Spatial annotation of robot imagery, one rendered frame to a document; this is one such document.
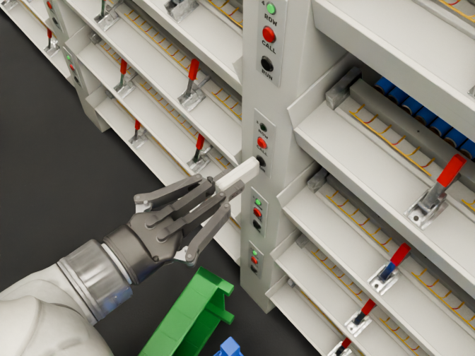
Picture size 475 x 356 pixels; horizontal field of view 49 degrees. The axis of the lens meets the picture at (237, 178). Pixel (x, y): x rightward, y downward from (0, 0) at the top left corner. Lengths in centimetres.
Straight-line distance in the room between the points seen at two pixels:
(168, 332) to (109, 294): 40
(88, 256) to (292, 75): 32
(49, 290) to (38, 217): 82
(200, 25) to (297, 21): 25
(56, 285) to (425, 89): 45
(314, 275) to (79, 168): 78
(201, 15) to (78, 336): 47
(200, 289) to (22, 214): 59
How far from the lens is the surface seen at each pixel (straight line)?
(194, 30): 76
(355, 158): 63
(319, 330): 113
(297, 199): 81
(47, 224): 143
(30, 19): 178
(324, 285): 96
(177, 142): 111
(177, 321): 105
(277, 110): 65
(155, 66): 99
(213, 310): 124
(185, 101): 93
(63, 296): 64
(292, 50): 57
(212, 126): 89
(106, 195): 144
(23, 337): 50
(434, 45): 48
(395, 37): 48
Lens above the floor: 119
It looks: 57 degrees down
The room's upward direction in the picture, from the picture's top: straight up
